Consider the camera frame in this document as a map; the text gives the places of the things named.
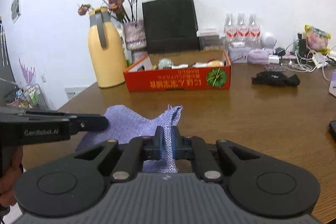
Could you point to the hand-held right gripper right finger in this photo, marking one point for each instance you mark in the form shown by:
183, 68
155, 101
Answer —
174, 144

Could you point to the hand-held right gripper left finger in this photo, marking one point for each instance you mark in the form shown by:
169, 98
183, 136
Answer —
159, 144

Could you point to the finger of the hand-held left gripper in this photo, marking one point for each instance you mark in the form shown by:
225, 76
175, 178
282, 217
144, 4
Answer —
89, 123

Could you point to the purple woven pouch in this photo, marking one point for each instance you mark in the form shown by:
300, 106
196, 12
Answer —
126, 124

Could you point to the red cardboard box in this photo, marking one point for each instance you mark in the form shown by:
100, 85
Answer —
178, 81

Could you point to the green translucent ball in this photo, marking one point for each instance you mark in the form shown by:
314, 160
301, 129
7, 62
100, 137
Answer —
165, 63

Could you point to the white and yellow plush toy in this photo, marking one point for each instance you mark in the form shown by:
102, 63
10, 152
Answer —
215, 63

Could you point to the person's left hand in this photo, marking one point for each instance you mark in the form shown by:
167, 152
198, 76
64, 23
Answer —
10, 187

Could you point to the purple dried flowers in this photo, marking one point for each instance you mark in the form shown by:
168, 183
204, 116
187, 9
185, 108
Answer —
27, 71

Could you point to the dark board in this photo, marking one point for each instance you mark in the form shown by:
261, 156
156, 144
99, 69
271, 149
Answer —
5, 77

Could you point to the yellow thermos jug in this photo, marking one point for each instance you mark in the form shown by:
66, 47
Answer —
107, 61

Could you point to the purple wrapped vase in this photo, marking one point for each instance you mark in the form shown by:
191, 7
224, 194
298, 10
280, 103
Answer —
134, 37

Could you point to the clear plastic container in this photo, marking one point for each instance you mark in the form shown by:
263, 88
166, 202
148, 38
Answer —
211, 43

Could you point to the pale tin box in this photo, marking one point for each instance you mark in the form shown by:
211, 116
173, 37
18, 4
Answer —
239, 54

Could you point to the white slim box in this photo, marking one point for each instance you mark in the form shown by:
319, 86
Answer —
207, 32

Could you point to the black paper bag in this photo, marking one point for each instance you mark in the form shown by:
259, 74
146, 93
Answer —
170, 27

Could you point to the white earbuds case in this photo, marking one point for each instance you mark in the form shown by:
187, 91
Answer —
237, 43

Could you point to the purple knit cloth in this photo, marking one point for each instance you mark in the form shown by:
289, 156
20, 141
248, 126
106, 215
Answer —
258, 56

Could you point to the white charger plug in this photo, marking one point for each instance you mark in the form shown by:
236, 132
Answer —
274, 59

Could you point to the black power adapter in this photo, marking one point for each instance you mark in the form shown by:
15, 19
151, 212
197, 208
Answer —
279, 51

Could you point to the white round speaker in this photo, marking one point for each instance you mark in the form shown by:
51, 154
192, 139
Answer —
269, 40

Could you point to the black smartphone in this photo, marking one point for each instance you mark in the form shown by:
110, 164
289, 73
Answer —
333, 130

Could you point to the black upright device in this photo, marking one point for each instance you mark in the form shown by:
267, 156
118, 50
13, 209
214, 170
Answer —
302, 44

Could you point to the white power adapter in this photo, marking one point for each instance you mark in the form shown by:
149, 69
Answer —
319, 60

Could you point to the purple tissue pack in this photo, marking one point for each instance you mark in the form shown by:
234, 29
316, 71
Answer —
333, 85

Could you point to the colourful snack bag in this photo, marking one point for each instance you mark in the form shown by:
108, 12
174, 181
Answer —
317, 39

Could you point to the white wall vent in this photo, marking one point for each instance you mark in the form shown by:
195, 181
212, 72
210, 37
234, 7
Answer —
74, 93

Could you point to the white wall outlet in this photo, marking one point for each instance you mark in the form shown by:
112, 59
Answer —
43, 77

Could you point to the wall picture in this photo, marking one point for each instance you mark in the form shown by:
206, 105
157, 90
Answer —
15, 7

